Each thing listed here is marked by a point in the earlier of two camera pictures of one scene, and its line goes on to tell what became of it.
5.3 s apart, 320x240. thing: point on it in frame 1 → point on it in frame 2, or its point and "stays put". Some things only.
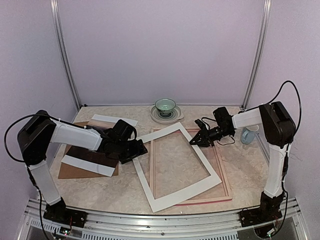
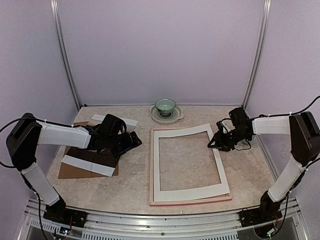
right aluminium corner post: (259, 52) stays put
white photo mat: (200, 155) → (207, 190)
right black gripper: (203, 136) → (220, 142)
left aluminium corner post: (54, 5) stays put
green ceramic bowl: (165, 105) stays put
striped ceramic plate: (173, 117) stays put
